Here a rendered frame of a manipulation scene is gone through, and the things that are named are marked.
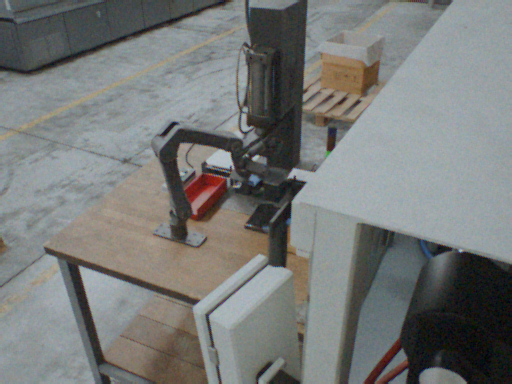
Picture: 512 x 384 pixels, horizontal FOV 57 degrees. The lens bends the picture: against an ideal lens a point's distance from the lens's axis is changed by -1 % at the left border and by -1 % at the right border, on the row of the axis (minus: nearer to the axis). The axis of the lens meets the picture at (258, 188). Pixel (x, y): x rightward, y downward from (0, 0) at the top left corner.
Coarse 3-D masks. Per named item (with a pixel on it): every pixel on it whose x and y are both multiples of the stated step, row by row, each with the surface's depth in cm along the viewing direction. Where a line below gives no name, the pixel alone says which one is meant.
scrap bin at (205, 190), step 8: (200, 176) 204; (208, 176) 205; (216, 176) 203; (192, 184) 199; (200, 184) 206; (208, 184) 207; (216, 184) 205; (224, 184) 201; (192, 192) 200; (200, 192) 202; (208, 192) 202; (216, 192) 195; (224, 192) 203; (192, 200) 197; (200, 200) 197; (208, 200) 190; (216, 200) 197; (192, 208) 192; (200, 208) 185; (208, 208) 191; (192, 216) 186; (200, 216) 186
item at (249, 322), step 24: (264, 264) 82; (216, 288) 78; (240, 288) 77; (264, 288) 76; (288, 288) 80; (216, 312) 73; (240, 312) 72; (264, 312) 76; (288, 312) 82; (216, 336) 73; (240, 336) 72; (264, 336) 77; (288, 336) 84; (216, 360) 76; (240, 360) 73; (264, 360) 79; (288, 360) 86
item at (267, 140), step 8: (280, 120) 201; (256, 128) 191; (272, 128) 194; (280, 128) 196; (240, 136) 195; (248, 136) 186; (264, 136) 185; (272, 136) 189; (264, 144) 183; (272, 144) 189; (280, 144) 190; (264, 152) 186; (272, 152) 185
